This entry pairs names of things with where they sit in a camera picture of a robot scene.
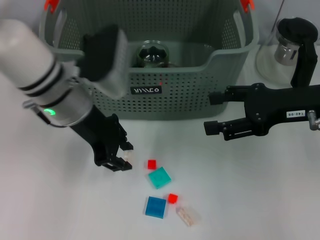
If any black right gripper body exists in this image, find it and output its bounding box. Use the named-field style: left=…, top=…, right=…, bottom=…
left=243, top=82, right=320, bottom=137

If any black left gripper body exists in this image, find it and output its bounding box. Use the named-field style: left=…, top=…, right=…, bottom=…
left=69, top=105, right=128, bottom=167

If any small white brick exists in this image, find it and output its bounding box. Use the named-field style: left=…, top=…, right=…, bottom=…
left=123, top=149, right=135, bottom=163

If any teal square brick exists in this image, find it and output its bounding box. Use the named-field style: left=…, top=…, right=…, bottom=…
left=148, top=166, right=173, bottom=190

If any grey-green perforated storage bin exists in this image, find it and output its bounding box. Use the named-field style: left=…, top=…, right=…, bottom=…
left=39, top=0, right=260, bottom=120

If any blue four-stud brick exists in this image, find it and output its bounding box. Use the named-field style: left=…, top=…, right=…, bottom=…
left=144, top=196, right=167, bottom=220

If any long clear white brick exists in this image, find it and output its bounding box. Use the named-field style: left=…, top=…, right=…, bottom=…
left=176, top=206, right=202, bottom=227

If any right arm cable with connector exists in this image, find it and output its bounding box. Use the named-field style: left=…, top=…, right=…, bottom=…
left=307, top=109, right=320, bottom=131

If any arm cable with connector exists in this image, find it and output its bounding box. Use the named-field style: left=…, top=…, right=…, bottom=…
left=307, top=109, right=320, bottom=131
left=22, top=99, right=68, bottom=129

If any glass pitcher with black handle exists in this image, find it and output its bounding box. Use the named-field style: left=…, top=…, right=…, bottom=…
left=255, top=16, right=320, bottom=88

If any left arm cable with connector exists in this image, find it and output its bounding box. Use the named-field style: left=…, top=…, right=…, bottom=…
left=22, top=99, right=68, bottom=129

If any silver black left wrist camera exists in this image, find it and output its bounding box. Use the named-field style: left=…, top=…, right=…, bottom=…
left=79, top=23, right=129, bottom=98

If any orange bin handle clip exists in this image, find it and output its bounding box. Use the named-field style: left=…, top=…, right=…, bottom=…
left=240, top=0, right=255, bottom=13
left=44, top=0, right=60, bottom=12

